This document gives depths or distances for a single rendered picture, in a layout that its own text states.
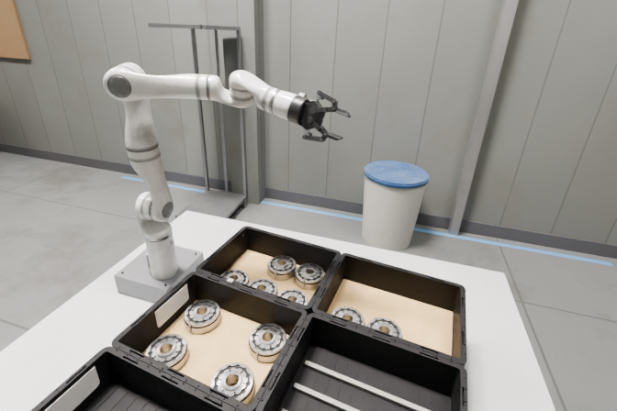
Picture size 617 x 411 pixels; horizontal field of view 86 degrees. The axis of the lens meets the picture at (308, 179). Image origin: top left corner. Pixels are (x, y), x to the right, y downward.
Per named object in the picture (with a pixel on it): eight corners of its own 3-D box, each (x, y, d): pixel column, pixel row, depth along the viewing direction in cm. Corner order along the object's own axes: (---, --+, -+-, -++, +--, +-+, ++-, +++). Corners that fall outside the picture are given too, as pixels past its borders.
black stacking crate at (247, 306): (117, 377, 85) (108, 345, 80) (196, 299, 110) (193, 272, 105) (252, 449, 71) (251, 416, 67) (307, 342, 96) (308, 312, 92)
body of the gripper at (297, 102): (282, 122, 89) (313, 134, 87) (291, 91, 87) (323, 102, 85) (292, 122, 96) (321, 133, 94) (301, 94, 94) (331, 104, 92)
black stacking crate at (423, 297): (308, 341, 97) (310, 312, 92) (340, 279, 122) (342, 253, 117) (455, 398, 83) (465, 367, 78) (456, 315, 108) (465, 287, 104)
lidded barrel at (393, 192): (418, 228, 309) (430, 165, 284) (413, 261, 265) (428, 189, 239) (363, 217, 325) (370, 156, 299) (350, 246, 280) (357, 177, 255)
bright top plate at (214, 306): (176, 320, 96) (176, 318, 96) (199, 296, 105) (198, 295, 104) (205, 331, 93) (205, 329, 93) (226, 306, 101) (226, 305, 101)
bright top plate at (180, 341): (136, 358, 85) (136, 356, 84) (167, 329, 93) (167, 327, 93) (164, 375, 81) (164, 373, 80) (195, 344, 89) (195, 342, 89)
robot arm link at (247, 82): (285, 80, 92) (283, 107, 98) (238, 63, 96) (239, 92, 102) (272, 90, 87) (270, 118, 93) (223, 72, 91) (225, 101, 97)
